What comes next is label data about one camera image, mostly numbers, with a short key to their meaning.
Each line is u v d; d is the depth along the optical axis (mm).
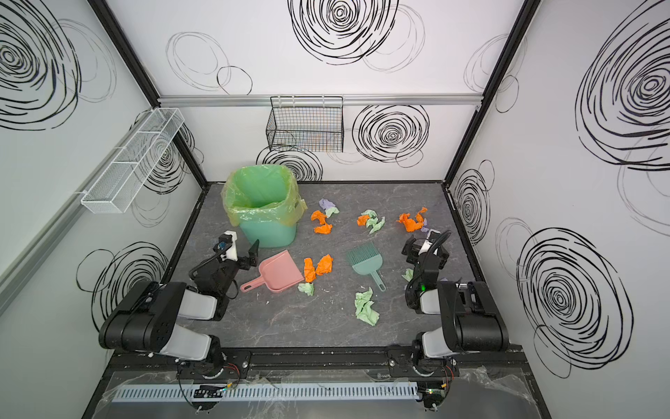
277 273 952
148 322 440
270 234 966
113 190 721
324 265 936
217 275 689
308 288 867
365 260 939
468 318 456
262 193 1000
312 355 771
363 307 838
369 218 1051
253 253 807
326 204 1094
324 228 1028
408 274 911
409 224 1051
